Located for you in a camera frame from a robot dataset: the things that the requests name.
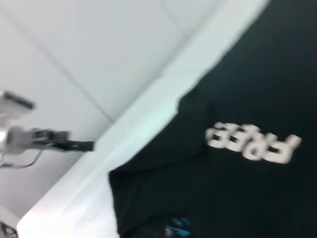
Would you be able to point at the black shirt with FREE print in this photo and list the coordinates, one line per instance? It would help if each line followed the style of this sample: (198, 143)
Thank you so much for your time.
(235, 178)

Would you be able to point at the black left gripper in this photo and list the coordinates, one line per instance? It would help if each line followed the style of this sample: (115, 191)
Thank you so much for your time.
(52, 138)

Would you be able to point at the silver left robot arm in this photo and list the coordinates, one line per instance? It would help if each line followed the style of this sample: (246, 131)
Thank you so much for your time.
(15, 124)

